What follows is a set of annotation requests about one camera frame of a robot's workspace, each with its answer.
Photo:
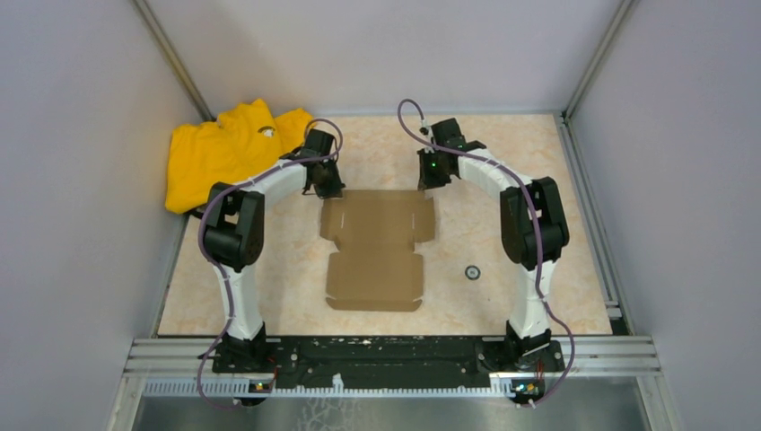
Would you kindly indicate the brown cardboard box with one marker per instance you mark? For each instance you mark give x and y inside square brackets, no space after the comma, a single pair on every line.
[375,267]

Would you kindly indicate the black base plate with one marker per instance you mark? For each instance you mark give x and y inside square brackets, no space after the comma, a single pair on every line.
[397,363]

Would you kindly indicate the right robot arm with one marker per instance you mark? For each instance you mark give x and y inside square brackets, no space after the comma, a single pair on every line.
[532,225]

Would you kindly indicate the black garment under shirt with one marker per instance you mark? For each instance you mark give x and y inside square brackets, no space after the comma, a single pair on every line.
[197,212]

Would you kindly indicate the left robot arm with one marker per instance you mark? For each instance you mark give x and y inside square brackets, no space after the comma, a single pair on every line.
[231,237]

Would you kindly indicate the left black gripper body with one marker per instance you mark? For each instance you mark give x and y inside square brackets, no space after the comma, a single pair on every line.
[331,183]

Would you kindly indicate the yellow shirt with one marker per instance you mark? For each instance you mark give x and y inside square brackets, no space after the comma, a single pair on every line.
[240,143]

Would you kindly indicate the aluminium frame rail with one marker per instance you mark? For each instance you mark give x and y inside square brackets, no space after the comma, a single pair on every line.
[177,366]

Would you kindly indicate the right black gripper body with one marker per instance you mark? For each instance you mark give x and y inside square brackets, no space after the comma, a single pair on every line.
[431,171]

